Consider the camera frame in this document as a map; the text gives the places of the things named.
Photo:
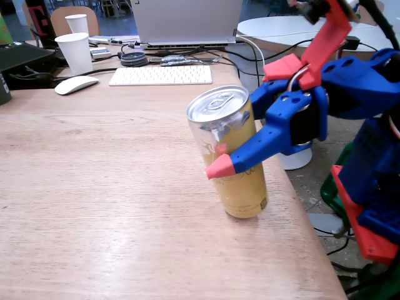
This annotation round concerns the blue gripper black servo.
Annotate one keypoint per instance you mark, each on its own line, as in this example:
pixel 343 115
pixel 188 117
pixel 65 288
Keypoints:
pixel 282 125

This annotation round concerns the yellow drink can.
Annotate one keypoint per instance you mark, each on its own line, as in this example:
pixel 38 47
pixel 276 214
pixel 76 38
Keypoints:
pixel 237 187

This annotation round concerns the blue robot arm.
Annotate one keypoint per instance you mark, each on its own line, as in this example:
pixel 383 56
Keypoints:
pixel 353 81

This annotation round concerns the green table clamp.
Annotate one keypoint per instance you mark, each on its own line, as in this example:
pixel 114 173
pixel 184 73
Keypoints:
pixel 331 193

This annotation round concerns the silver foil wrapper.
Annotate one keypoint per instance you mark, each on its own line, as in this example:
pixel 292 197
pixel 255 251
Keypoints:
pixel 181 60

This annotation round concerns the white keyboard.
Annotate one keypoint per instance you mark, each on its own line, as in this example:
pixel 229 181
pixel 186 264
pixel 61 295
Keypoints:
pixel 162 75

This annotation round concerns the grey floor plate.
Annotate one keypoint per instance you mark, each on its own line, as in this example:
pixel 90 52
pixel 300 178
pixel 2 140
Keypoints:
pixel 323 223

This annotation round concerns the black adapter block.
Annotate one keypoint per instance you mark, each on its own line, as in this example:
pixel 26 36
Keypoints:
pixel 353 43

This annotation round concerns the silver laptop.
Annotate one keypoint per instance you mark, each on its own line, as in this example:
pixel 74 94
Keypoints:
pixel 187 18

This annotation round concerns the black round stacked discs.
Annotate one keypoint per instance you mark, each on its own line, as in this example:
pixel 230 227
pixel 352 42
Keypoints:
pixel 133 58

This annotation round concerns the small white blue box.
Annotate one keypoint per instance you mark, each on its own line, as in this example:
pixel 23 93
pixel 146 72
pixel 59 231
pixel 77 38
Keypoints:
pixel 100 52

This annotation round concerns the white flat device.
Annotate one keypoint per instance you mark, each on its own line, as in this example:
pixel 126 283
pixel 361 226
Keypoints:
pixel 100 39

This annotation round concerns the white computer mouse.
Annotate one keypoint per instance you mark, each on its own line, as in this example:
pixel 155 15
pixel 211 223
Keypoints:
pixel 75 84

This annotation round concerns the large white paper cup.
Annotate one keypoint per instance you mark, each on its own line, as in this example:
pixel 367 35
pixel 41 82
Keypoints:
pixel 75 51

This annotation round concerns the small white paper cup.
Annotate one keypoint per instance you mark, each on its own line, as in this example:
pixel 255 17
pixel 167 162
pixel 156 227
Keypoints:
pixel 77 23

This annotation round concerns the wooden chair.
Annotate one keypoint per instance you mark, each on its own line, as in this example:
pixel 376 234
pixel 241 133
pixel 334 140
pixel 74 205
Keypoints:
pixel 59 18

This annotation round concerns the black banner pink letter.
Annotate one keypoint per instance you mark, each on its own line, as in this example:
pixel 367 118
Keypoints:
pixel 39 22

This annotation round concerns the black flat box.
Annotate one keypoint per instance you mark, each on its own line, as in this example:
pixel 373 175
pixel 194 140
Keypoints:
pixel 22 56

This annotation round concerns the dark grey tumbler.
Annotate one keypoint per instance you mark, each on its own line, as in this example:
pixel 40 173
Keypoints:
pixel 3 90

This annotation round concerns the green poster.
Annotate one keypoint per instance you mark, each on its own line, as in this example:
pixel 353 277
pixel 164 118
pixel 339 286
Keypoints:
pixel 4 31

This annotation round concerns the white round pedestal table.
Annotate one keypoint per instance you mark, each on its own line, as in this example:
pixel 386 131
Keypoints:
pixel 275 28

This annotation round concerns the red wrist camera mount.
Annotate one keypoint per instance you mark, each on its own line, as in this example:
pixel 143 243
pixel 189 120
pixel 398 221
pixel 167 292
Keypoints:
pixel 325 47

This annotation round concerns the red base plate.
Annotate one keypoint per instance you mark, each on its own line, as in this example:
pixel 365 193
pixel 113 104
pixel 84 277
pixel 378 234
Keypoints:
pixel 368 247

